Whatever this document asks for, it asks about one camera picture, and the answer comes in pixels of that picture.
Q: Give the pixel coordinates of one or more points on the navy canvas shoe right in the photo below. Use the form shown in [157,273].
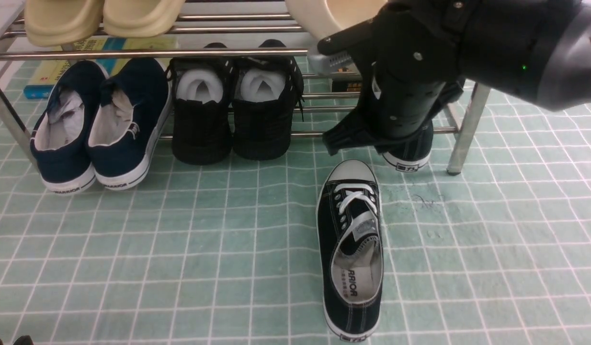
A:
[134,105]

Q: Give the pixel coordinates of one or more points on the yellow blue book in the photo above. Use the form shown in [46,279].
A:
[50,71]

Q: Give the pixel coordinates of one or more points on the navy canvas shoe left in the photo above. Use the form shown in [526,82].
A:
[59,139]

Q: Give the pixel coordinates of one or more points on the navy canvas shoe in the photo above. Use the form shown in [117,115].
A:
[134,105]
[59,139]

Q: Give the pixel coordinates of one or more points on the beige slipper far left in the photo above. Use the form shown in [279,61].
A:
[61,22]

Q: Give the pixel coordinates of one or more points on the green checked floor cloth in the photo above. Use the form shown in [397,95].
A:
[228,254]

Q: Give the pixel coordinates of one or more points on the cream slipper inner right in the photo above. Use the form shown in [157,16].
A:
[322,18]

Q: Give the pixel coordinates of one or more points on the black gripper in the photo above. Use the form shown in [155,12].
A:
[407,53]

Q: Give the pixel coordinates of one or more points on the black sneaker left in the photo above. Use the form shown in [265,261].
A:
[201,91]

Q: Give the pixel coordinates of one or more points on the beige slipper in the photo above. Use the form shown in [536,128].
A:
[61,22]
[140,18]

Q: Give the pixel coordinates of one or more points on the black laced canvas shoe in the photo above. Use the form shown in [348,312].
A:
[349,222]
[414,154]

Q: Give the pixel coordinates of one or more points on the steel shoe rack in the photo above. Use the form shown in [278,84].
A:
[463,129]

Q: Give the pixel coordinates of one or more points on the black sneaker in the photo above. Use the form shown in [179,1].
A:
[201,91]
[267,91]

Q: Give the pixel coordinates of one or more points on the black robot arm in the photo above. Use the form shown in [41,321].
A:
[536,50]

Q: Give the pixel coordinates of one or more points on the black sneaker right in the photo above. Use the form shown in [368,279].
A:
[267,91]

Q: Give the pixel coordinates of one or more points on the black book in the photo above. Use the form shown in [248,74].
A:
[346,84]

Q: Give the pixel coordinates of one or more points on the dark object bottom left corner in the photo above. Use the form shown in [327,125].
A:
[22,340]

